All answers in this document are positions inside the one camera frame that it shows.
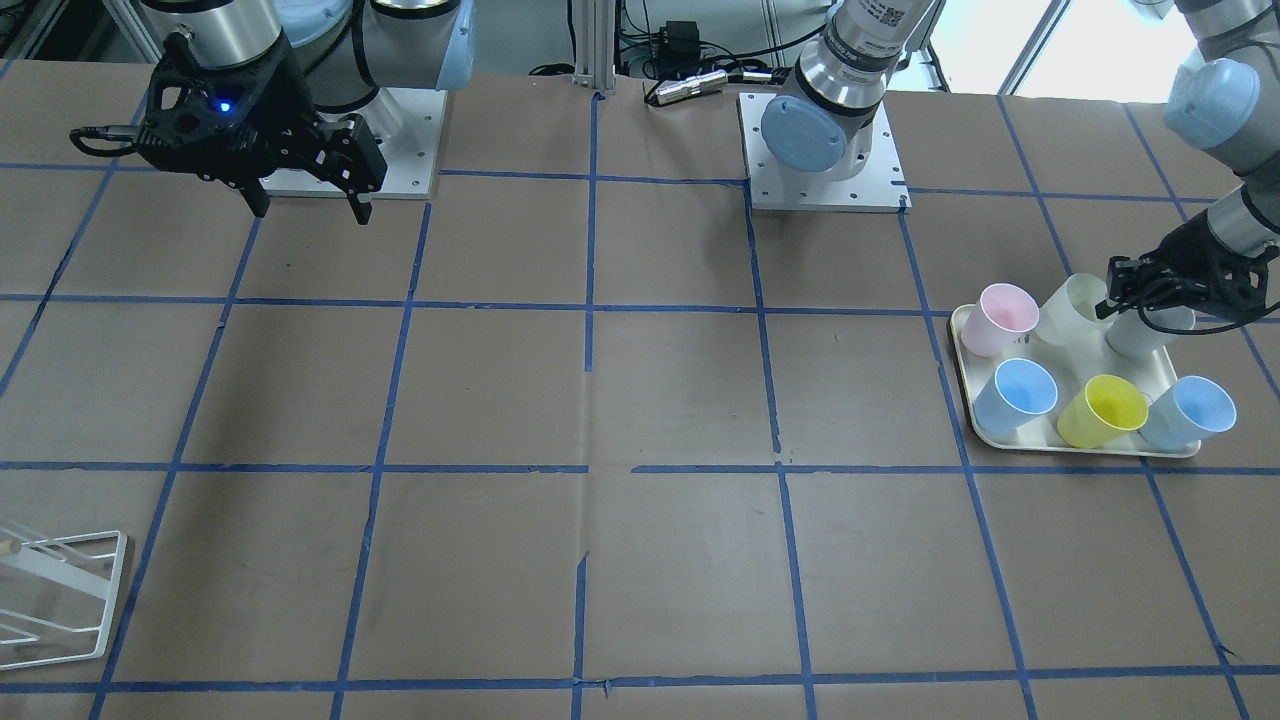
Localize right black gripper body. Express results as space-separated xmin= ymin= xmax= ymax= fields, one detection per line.
xmin=134 ymin=35 xmax=329 ymax=186

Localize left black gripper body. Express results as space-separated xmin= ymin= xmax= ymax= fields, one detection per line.
xmin=1149 ymin=211 xmax=1277 ymax=325

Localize white plastic cup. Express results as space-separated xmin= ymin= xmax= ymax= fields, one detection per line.
xmin=1033 ymin=273 xmax=1114 ymax=347

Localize grey plastic cup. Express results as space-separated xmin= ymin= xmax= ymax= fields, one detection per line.
xmin=1103 ymin=306 xmax=1196 ymax=359

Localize yellow plastic cup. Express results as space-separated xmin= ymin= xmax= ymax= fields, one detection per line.
xmin=1055 ymin=374 xmax=1149 ymax=448

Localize pink plastic cup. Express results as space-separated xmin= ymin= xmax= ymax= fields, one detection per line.
xmin=960 ymin=282 xmax=1041 ymax=357

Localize blue cup near pink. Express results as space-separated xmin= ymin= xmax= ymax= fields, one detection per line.
xmin=972 ymin=357 xmax=1059 ymax=436

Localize blue cup tray end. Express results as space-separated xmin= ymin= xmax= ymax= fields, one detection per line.
xmin=1139 ymin=375 xmax=1238 ymax=452

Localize cream plastic tray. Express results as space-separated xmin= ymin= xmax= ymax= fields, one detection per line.
xmin=948 ymin=304 xmax=1202 ymax=459

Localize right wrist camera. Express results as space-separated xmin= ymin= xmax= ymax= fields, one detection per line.
xmin=68 ymin=56 xmax=241 ymax=181

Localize aluminium frame post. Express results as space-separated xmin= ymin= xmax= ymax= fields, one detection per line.
xmin=570 ymin=0 xmax=617 ymax=95

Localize white wire cup rack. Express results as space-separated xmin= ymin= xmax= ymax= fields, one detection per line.
xmin=1 ymin=518 xmax=129 ymax=673

